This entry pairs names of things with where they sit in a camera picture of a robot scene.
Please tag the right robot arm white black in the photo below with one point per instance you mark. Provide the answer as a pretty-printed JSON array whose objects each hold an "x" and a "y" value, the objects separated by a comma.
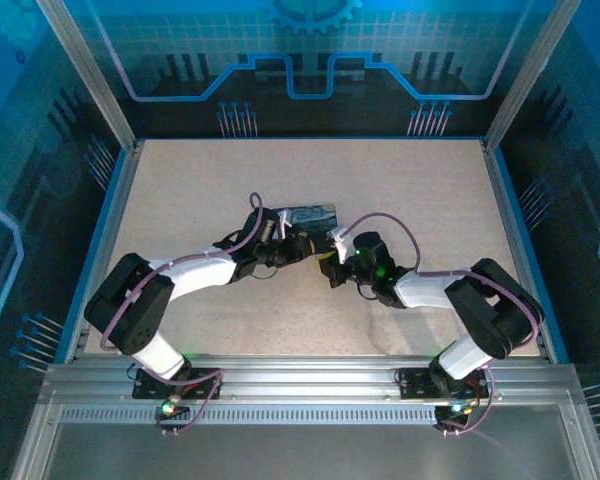
[{"x": 425, "y": 291}]

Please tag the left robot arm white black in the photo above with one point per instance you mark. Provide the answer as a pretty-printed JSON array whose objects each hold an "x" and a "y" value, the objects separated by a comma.
[{"x": 200, "y": 272}]

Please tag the dark box with painting print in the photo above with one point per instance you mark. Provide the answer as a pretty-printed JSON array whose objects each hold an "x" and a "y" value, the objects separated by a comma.
[{"x": 310, "y": 216}]

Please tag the grey metal front plate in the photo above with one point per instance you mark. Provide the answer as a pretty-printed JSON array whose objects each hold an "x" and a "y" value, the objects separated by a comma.
[{"x": 305, "y": 450}]

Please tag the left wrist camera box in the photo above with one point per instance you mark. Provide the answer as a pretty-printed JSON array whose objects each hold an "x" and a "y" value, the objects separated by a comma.
[{"x": 269, "y": 229}]

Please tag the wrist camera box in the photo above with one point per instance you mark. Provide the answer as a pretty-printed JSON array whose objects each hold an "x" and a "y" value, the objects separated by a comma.
[
  {"x": 367, "y": 243},
  {"x": 269, "y": 229}
]

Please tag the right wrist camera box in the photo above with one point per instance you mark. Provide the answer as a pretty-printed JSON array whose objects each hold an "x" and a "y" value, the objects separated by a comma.
[{"x": 367, "y": 243}]

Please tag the aluminium mounting rail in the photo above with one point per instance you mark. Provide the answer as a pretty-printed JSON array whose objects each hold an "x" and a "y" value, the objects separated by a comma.
[{"x": 305, "y": 377}]

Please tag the black base plate of right arm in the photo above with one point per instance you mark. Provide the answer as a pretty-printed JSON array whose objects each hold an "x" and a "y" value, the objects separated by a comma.
[{"x": 415, "y": 385}]

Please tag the black base plate of left arm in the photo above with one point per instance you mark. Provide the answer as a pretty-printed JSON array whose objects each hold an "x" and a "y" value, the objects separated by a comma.
[{"x": 147, "y": 385}]

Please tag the aluminium frame post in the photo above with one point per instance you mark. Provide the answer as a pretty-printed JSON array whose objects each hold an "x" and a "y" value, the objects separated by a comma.
[
  {"x": 87, "y": 70},
  {"x": 527, "y": 70}
]

